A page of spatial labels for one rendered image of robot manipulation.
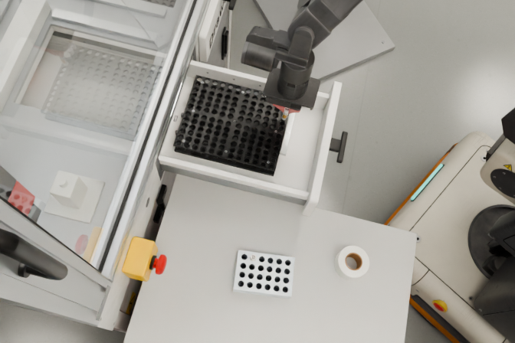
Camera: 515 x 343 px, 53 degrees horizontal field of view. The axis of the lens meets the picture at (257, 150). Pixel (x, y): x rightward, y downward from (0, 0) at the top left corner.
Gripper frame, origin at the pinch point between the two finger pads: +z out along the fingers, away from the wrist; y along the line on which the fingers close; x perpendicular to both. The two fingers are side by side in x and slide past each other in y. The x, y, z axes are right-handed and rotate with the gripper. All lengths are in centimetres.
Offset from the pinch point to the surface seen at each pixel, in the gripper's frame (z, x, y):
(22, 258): -54, -49, -15
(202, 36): 1.5, 12.9, -22.9
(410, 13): 94, 116, 39
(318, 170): 2.6, -10.5, 9.7
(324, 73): 91, 70, 8
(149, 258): 4.4, -37.0, -17.2
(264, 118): 5.2, -1.0, -4.4
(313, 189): 2.7, -14.8, 9.8
